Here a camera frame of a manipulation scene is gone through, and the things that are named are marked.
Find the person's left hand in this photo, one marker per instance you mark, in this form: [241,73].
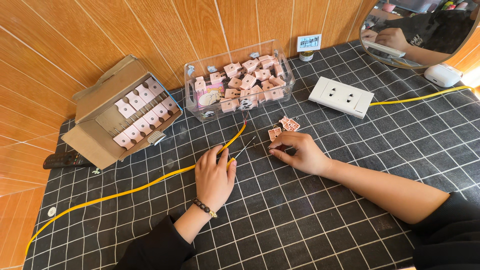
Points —
[213,180]

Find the person's right hand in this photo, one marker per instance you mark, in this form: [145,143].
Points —
[305,155]

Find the small metal plug part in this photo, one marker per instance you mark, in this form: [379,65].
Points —
[279,147]

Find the large pink plug shell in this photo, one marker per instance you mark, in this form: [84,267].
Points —
[289,123]

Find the small pink plug shell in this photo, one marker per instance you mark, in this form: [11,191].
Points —
[274,134]

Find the black grid table cloth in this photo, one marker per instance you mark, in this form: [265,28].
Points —
[300,225]

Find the clear plastic container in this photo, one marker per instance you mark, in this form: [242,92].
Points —
[195,101]

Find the person's black left sleeve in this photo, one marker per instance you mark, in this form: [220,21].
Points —
[157,249]

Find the person's black sleeve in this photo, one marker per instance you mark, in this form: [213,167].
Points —
[450,236]
[157,249]

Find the heap of pink plugs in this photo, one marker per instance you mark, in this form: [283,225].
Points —
[249,82]

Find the rows of pink plugs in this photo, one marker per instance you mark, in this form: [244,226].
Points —
[144,112]

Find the small glass jar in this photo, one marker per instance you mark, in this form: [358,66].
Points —
[306,56]

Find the open cardboard carton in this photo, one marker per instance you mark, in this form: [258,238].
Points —
[93,127]

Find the black remote control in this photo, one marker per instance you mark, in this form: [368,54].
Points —
[65,160]

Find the white earbud case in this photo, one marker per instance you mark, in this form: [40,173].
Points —
[442,75]

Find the person's black right sleeve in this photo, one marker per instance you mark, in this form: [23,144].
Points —
[450,236]

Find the round mirror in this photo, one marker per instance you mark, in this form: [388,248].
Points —
[423,33]

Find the white double wall socket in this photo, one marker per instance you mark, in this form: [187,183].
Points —
[341,96]

